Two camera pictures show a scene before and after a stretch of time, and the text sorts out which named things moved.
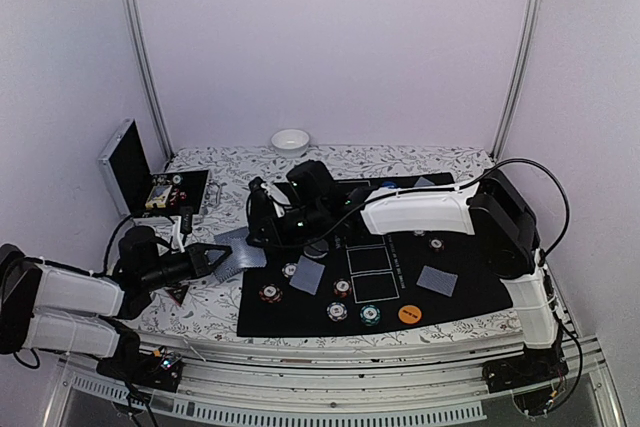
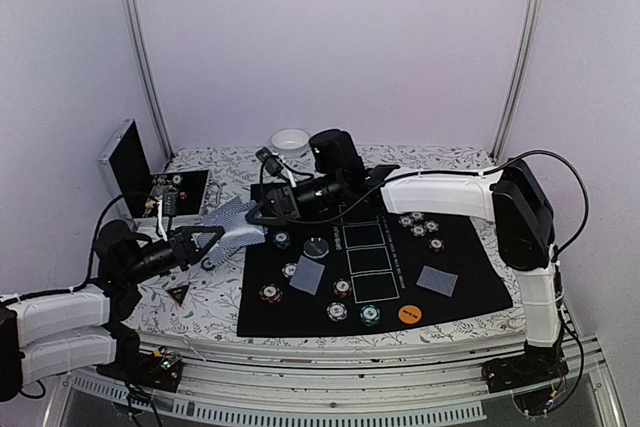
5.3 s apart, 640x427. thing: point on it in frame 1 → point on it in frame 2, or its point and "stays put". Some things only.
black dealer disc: x=317 y=250 stays put
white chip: x=289 y=270 stays put
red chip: x=342 y=288 stays put
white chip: x=336 y=311 stays put
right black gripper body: x=312 y=218 → x=332 y=185
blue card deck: x=244 y=254 → x=239 y=231
